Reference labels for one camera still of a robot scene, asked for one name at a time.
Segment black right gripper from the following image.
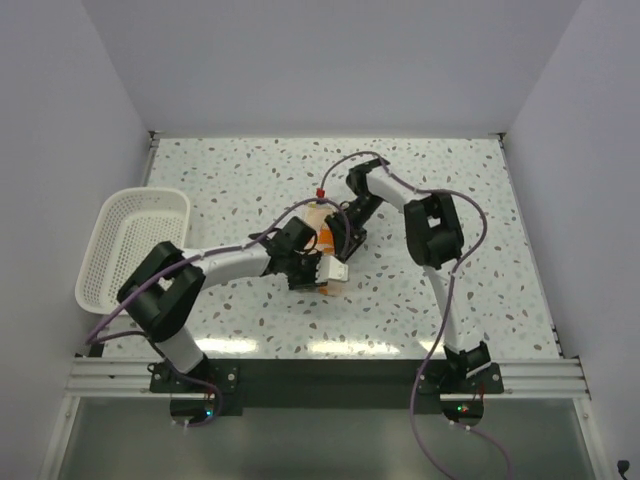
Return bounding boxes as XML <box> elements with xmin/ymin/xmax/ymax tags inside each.
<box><xmin>325</xmin><ymin>193</ymin><xmax>384</xmax><ymax>258</ymax></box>

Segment orange patterned towel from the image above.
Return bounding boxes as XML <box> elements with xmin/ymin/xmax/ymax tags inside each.
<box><xmin>303</xmin><ymin>203</ymin><xmax>343</xmax><ymax>297</ymax></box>

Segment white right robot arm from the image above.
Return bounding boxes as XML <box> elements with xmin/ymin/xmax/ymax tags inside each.
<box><xmin>325</xmin><ymin>158</ymin><xmax>491</xmax><ymax>393</ymax></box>

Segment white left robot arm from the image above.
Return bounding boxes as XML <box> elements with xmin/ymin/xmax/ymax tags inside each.
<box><xmin>117</xmin><ymin>217</ymin><xmax>327</xmax><ymax>392</ymax></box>

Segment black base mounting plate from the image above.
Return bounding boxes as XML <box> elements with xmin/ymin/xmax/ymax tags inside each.
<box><xmin>147</xmin><ymin>359</ymin><xmax>505</xmax><ymax>419</ymax></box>

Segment white perforated plastic basket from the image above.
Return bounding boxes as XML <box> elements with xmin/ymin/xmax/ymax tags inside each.
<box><xmin>75</xmin><ymin>187</ymin><xmax>191</xmax><ymax>315</ymax></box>

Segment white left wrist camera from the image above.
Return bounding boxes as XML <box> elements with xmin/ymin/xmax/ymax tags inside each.
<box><xmin>316</xmin><ymin>255</ymin><xmax>349</xmax><ymax>283</ymax></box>

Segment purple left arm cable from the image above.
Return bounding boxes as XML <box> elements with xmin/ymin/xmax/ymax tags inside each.
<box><xmin>84</xmin><ymin>197</ymin><xmax>351</xmax><ymax>429</ymax></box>

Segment aluminium frame rail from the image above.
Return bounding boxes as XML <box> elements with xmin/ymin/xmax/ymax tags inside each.
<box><xmin>66</xmin><ymin>357</ymin><xmax>591</xmax><ymax>400</ymax></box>

